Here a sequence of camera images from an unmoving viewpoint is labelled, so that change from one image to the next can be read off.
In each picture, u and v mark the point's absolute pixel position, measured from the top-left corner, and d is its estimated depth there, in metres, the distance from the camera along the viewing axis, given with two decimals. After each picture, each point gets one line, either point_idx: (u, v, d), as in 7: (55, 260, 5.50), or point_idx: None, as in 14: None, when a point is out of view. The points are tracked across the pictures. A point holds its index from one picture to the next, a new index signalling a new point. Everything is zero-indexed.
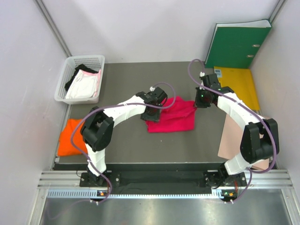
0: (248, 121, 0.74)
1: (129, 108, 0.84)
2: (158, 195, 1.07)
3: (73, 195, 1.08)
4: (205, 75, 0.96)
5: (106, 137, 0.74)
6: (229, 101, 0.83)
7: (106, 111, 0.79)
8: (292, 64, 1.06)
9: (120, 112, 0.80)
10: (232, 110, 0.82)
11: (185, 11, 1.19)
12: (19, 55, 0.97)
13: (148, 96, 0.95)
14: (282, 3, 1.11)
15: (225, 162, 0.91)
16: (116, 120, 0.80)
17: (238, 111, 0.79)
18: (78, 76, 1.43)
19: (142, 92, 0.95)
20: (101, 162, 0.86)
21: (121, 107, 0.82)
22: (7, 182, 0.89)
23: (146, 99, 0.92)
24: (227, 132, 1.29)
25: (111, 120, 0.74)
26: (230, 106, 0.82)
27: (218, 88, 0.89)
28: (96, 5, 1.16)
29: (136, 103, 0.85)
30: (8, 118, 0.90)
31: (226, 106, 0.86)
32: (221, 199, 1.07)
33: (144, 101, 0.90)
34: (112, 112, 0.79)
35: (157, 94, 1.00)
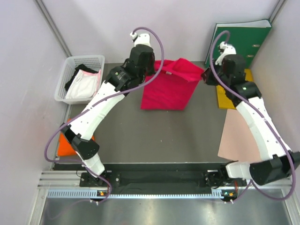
0: (272, 152, 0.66)
1: (97, 109, 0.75)
2: (158, 195, 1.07)
3: (73, 195, 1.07)
4: (230, 59, 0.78)
5: (86, 150, 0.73)
6: (254, 114, 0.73)
7: (74, 125, 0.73)
8: (292, 64, 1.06)
9: (88, 122, 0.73)
10: (254, 127, 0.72)
11: (186, 11, 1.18)
12: (19, 55, 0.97)
13: (121, 75, 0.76)
14: (282, 3, 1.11)
15: (227, 165, 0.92)
16: (89, 131, 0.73)
17: (263, 132, 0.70)
18: (78, 76, 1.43)
19: (112, 73, 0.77)
20: (98, 165, 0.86)
21: (86, 113, 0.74)
22: (7, 182, 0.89)
23: (118, 81, 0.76)
24: (227, 133, 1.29)
25: (79, 138, 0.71)
26: (254, 122, 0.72)
27: (243, 86, 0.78)
28: (95, 5, 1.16)
29: (105, 99, 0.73)
30: (8, 118, 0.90)
31: (247, 117, 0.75)
32: (221, 199, 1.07)
33: (115, 89, 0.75)
34: (80, 125, 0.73)
35: (135, 61, 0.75)
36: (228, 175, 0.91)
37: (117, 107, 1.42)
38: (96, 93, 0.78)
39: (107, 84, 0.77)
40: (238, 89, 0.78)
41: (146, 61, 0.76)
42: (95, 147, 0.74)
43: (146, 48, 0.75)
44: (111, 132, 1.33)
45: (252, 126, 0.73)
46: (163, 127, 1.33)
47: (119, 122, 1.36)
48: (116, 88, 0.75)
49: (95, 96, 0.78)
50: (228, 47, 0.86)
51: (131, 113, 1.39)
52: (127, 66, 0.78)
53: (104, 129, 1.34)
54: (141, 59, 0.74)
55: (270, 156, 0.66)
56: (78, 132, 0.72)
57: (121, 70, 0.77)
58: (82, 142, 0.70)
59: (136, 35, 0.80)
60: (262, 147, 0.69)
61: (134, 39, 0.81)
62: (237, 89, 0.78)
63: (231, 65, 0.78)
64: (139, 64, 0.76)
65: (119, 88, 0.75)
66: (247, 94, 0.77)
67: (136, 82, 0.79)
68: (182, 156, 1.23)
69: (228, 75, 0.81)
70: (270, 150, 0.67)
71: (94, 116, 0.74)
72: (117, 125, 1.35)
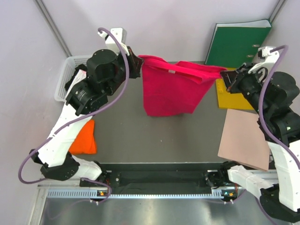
0: (297, 205, 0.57)
1: (60, 136, 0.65)
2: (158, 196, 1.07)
3: (72, 195, 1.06)
4: (279, 86, 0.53)
5: (63, 173, 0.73)
6: (292, 161, 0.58)
7: (41, 153, 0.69)
8: (292, 64, 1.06)
9: (53, 150, 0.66)
10: (286, 173, 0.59)
11: (185, 11, 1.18)
12: (19, 55, 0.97)
13: (81, 95, 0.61)
14: (282, 3, 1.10)
15: (229, 168, 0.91)
16: (57, 157, 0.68)
17: (294, 183, 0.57)
18: (78, 77, 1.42)
19: (72, 92, 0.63)
20: (92, 170, 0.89)
21: (49, 141, 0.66)
22: (7, 182, 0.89)
23: (79, 103, 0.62)
24: (227, 133, 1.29)
25: (47, 167, 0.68)
26: (288, 170, 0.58)
27: (286, 123, 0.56)
28: (95, 4, 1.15)
29: (66, 124, 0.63)
30: (9, 118, 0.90)
31: (280, 159, 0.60)
32: (221, 200, 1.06)
33: (77, 113, 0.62)
34: (47, 153, 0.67)
35: (95, 76, 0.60)
36: (228, 177, 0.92)
37: (117, 107, 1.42)
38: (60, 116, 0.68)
39: (69, 106, 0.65)
40: (278, 124, 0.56)
41: (108, 72, 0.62)
42: (73, 168, 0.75)
43: (106, 57, 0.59)
44: (111, 132, 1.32)
45: (283, 171, 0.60)
46: (163, 127, 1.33)
47: (119, 122, 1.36)
48: (78, 111, 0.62)
49: (59, 120, 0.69)
50: (272, 54, 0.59)
51: (131, 113, 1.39)
52: (89, 81, 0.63)
53: (105, 129, 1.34)
54: (101, 73, 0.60)
55: (294, 209, 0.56)
56: (45, 161, 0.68)
57: (83, 87, 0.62)
58: (49, 171, 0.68)
59: (105, 34, 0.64)
60: (286, 194, 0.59)
61: (104, 38, 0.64)
62: (277, 123, 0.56)
63: (281, 94, 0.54)
64: (102, 78, 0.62)
65: (79, 112, 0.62)
66: (288, 135, 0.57)
67: (101, 100, 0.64)
68: (182, 156, 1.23)
69: (269, 101, 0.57)
70: (295, 203, 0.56)
71: (57, 143, 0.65)
72: (117, 125, 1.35)
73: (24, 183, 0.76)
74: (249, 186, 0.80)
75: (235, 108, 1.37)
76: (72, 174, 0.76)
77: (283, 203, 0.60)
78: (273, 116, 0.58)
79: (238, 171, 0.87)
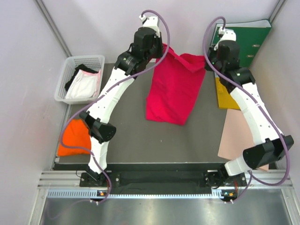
0: (265, 135, 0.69)
1: (112, 93, 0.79)
2: (158, 195, 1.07)
3: (73, 195, 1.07)
4: (225, 45, 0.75)
5: (106, 134, 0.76)
6: (249, 100, 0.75)
7: (92, 112, 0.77)
8: (292, 63, 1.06)
9: (105, 106, 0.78)
10: (248, 113, 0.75)
11: (185, 11, 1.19)
12: (19, 55, 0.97)
13: (129, 59, 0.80)
14: (281, 3, 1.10)
15: (226, 163, 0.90)
16: (106, 114, 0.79)
17: (256, 118, 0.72)
18: (78, 77, 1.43)
19: (120, 59, 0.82)
20: (103, 158, 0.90)
21: (102, 98, 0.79)
22: (7, 182, 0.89)
23: (126, 65, 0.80)
24: (226, 131, 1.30)
25: (100, 122, 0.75)
26: (249, 108, 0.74)
27: (237, 72, 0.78)
28: (96, 5, 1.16)
29: (117, 83, 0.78)
30: (9, 118, 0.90)
31: (241, 103, 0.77)
32: (221, 199, 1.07)
33: (124, 73, 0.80)
34: (98, 110, 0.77)
35: (140, 45, 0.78)
36: (228, 173, 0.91)
37: (117, 107, 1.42)
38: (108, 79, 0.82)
39: (117, 70, 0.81)
40: (232, 76, 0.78)
41: (149, 43, 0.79)
42: (113, 130, 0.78)
43: (148, 31, 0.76)
44: None
45: (245, 112, 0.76)
46: (163, 127, 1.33)
47: (119, 122, 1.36)
48: (127, 72, 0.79)
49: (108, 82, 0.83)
50: (228, 33, 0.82)
51: (131, 113, 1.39)
52: (133, 50, 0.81)
53: None
54: (145, 42, 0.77)
55: (263, 140, 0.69)
56: (98, 116, 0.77)
57: (129, 56, 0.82)
58: (103, 124, 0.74)
59: (145, 18, 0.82)
60: (255, 133, 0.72)
61: (142, 21, 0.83)
62: (231, 76, 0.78)
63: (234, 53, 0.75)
64: (144, 47, 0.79)
65: (129, 72, 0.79)
66: (241, 80, 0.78)
67: (142, 65, 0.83)
68: (182, 155, 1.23)
69: (222, 61, 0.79)
70: (262, 134, 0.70)
71: (109, 100, 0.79)
72: (117, 125, 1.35)
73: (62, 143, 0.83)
74: (243, 167, 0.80)
75: (235, 108, 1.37)
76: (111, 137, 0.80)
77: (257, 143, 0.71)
78: (229, 69, 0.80)
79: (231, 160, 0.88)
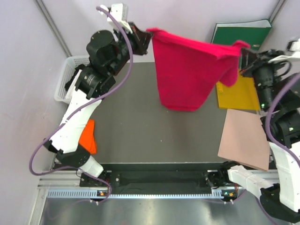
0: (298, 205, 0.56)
1: (73, 122, 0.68)
2: (158, 195, 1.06)
3: (73, 195, 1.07)
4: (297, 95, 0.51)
5: (75, 161, 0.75)
6: (293, 161, 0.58)
7: (53, 141, 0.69)
8: None
9: (67, 136, 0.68)
10: (286, 173, 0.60)
11: (185, 11, 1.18)
12: (18, 55, 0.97)
13: (90, 79, 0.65)
14: (282, 2, 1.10)
15: (230, 169, 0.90)
16: (71, 144, 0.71)
17: (295, 183, 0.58)
18: (78, 77, 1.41)
19: (80, 77, 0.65)
20: (93, 167, 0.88)
21: (63, 127, 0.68)
22: (7, 182, 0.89)
23: (88, 87, 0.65)
24: (228, 136, 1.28)
25: (62, 153, 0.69)
26: (290, 169, 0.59)
27: (289, 124, 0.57)
28: (95, 4, 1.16)
29: (78, 109, 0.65)
30: (9, 118, 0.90)
31: (282, 160, 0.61)
32: (221, 200, 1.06)
33: (86, 97, 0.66)
34: (60, 140, 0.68)
35: (97, 61, 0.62)
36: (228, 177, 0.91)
37: (117, 107, 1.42)
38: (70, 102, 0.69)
39: (78, 92, 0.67)
40: (281, 125, 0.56)
41: (108, 54, 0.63)
42: (85, 154, 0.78)
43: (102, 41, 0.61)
44: (111, 132, 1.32)
45: (283, 170, 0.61)
46: (163, 127, 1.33)
47: (119, 122, 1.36)
48: (88, 95, 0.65)
49: (69, 106, 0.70)
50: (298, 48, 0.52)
51: (131, 113, 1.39)
52: (93, 65, 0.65)
53: (105, 129, 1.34)
54: (101, 56, 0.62)
55: (295, 209, 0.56)
56: (60, 147, 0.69)
57: (90, 72, 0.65)
58: (67, 155, 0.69)
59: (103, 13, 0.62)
60: (286, 194, 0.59)
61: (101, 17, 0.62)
62: (280, 124, 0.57)
63: (296, 101, 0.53)
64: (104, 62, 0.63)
65: (91, 95, 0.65)
66: (291, 135, 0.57)
67: (109, 83, 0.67)
68: (182, 155, 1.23)
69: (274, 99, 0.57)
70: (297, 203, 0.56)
71: (72, 128, 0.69)
72: (117, 125, 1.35)
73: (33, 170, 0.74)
74: (249, 186, 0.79)
75: (235, 108, 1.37)
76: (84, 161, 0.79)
77: (283, 202, 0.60)
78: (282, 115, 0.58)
79: (238, 171, 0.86)
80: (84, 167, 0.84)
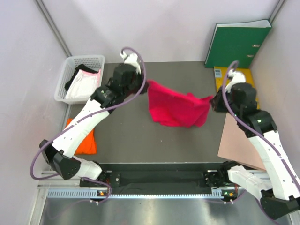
0: (288, 193, 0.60)
1: (82, 125, 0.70)
2: (158, 195, 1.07)
3: (73, 195, 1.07)
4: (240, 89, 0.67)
5: (66, 169, 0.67)
6: (270, 150, 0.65)
7: (55, 142, 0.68)
8: (292, 64, 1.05)
9: (71, 138, 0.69)
10: (268, 163, 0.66)
11: (185, 11, 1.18)
12: (18, 55, 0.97)
13: (107, 93, 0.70)
14: (282, 2, 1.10)
15: (230, 170, 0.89)
16: (71, 148, 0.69)
17: (278, 171, 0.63)
18: (78, 77, 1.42)
19: (95, 91, 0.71)
20: (91, 170, 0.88)
21: (71, 129, 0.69)
22: (7, 182, 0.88)
23: (103, 99, 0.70)
24: (227, 135, 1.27)
25: (62, 154, 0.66)
26: (270, 159, 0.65)
27: (257, 117, 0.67)
28: (95, 5, 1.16)
29: (90, 115, 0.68)
30: (8, 119, 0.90)
31: (261, 151, 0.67)
32: (221, 200, 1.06)
33: (101, 107, 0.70)
34: (63, 141, 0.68)
35: (119, 81, 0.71)
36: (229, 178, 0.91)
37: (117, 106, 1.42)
38: (81, 109, 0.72)
39: (93, 101, 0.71)
40: (251, 120, 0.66)
41: (128, 79, 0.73)
42: (75, 166, 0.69)
43: (128, 67, 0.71)
44: (111, 132, 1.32)
45: (266, 161, 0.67)
46: (163, 127, 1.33)
47: (119, 122, 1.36)
48: (102, 105, 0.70)
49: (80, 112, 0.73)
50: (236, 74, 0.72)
51: (131, 113, 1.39)
52: (110, 84, 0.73)
53: (105, 129, 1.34)
54: (124, 78, 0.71)
55: (286, 198, 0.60)
56: (61, 148, 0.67)
57: (107, 87, 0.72)
58: (65, 159, 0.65)
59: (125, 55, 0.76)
60: (277, 186, 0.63)
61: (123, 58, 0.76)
62: (251, 120, 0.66)
63: (243, 95, 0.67)
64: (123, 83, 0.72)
65: (105, 105, 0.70)
66: (261, 126, 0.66)
67: (119, 101, 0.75)
68: (182, 155, 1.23)
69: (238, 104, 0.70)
70: (286, 191, 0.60)
71: (79, 131, 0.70)
72: (117, 124, 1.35)
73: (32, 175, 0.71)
74: (249, 188, 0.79)
75: None
76: (73, 175, 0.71)
77: (277, 195, 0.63)
78: (247, 114, 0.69)
79: (239, 172, 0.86)
80: (81, 172, 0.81)
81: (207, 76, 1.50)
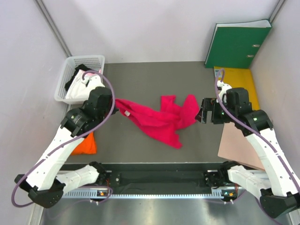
0: (286, 189, 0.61)
1: (54, 157, 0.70)
2: (158, 195, 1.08)
3: (73, 195, 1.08)
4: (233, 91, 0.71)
5: (47, 200, 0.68)
6: (266, 146, 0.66)
7: (29, 178, 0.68)
8: (291, 63, 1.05)
9: (45, 171, 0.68)
10: (266, 160, 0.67)
11: (185, 11, 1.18)
12: (18, 55, 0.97)
13: (78, 118, 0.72)
14: (282, 2, 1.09)
15: (229, 170, 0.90)
16: (47, 181, 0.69)
17: (275, 168, 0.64)
18: (78, 76, 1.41)
19: (68, 116, 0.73)
20: (86, 178, 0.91)
21: (43, 162, 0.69)
22: (7, 182, 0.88)
23: (74, 125, 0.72)
24: (228, 134, 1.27)
25: (36, 190, 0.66)
26: (267, 155, 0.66)
27: (253, 116, 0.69)
28: (95, 4, 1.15)
29: (61, 145, 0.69)
30: (8, 118, 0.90)
31: (259, 149, 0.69)
32: (221, 200, 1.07)
33: (71, 135, 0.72)
34: (37, 177, 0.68)
35: (93, 105, 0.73)
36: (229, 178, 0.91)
37: None
38: (53, 139, 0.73)
39: (63, 129, 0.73)
40: (248, 119, 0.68)
41: (103, 104, 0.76)
42: (58, 194, 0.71)
43: (104, 91, 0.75)
44: (111, 132, 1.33)
45: (264, 159, 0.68)
46: None
47: (119, 122, 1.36)
48: (73, 132, 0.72)
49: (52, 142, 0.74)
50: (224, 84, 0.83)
51: None
52: (84, 109, 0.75)
53: (105, 129, 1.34)
54: (101, 102, 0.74)
55: (284, 194, 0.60)
56: (35, 184, 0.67)
57: (78, 113, 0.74)
58: (41, 193, 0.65)
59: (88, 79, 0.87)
60: (275, 183, 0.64)
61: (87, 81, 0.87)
62: (247, 118, 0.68)
63: (237, 96, 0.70)
64: (97, 108, 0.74)
65: (75, 133, 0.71)
66: (258, 124, 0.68)
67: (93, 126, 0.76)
68: (182, 155, 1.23)
69: (234, 107, 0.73)
70: (284, 187, 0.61)
71: (52, 164, 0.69)
72: (117, 124, 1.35)
73: (16, 206, 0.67)
74: (249, 187, 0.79)
75: None
76: (57, 201, 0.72)
77: (275, 193, 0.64)
78: (243, 113, 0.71)
79: (239, 172, 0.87)
80: (71, 188, 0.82)
81: (207, 76, 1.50)
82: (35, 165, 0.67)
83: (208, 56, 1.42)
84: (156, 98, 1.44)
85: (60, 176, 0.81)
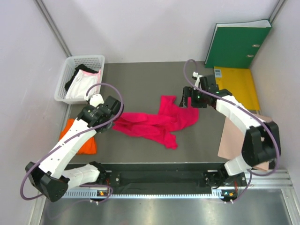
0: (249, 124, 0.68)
1: (69, 145, 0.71)
2: (158, 195, 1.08)
3: (73, 195, 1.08)
4: (202, 77, 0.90)
5: (55, 191, 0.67)
6: (228, 104, 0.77)
7: (42, 164, 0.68)
8: (291, 63, 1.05)
9: (59, 158, 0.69)
10: (231, 115, 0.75)
11: (185, 11, 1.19)
12: (18, 55, 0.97)
13: (95, 112, 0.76)
14: (282, 2, 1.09)
15: (225, 163, 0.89)
16: (59, 168, 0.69)
17: (238, 115, 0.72)
18: (78, 77, 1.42)
19: (84, 109, 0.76)
20: (88, 177, 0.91)
21: (57, 150, 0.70)
22: (7, 182, 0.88)
23: (90, 118, 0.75)
24: (227, 134, 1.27)
25: (49, 176, 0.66)
26: (230, 110, 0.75)
27: (216, 91, 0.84)
28: (95, 5, 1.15)
29: (77, 134, 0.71)
30: (8, 118, 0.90)
31: (225, 110, 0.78)
32: (221, 199, 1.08)
33: (87, 125, 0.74)
34: (50, 163, 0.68)
35: (109, 105, 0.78)
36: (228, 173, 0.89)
37: None
38: (69, 130, 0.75)
39: (79, 121, 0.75)
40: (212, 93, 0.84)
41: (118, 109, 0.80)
42: (64, 187, 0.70)
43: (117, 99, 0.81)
44: (111, 132, 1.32)
45: (231, 116, 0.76)
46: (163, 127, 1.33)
47: None
48: (89, 124, 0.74)
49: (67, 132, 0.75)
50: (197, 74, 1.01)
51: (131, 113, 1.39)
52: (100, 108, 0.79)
53: None
54: (115, 107, 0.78)
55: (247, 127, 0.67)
56: (48, 170, 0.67)
57: (94, 108, 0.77)
58: (52, 180, 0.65)
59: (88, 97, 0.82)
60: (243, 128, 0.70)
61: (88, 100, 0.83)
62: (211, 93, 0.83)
63: (205, 80, 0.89)
64: (112, 110, 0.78)
65: (92, 124, 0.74)
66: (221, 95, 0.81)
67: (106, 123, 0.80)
68: (182, 156, 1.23)
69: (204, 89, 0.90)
70: (247, 124, 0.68)
71: (66, 152, 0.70)
72: None
73: (23, 197, 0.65)
74: (241, 164, 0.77)
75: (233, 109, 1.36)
76: (62, 195, 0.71)
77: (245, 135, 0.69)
78: (212, 91, 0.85)
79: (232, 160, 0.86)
80: (75, 184, 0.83)
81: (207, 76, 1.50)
82: (50, 152, 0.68)
83: (208, 56, 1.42)
84: (156, 98, 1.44)
85: (64, 171, 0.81)
